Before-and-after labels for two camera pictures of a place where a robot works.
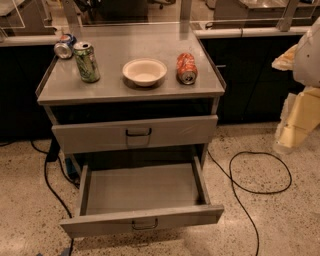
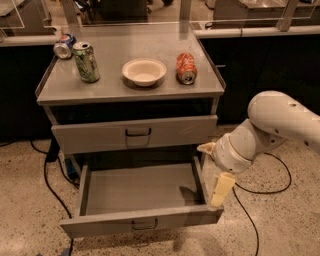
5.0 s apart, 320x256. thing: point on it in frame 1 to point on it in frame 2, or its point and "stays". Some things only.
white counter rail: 251,32 stays
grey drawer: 141,195 stays
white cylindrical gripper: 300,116 to 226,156
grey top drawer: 134,134 stays
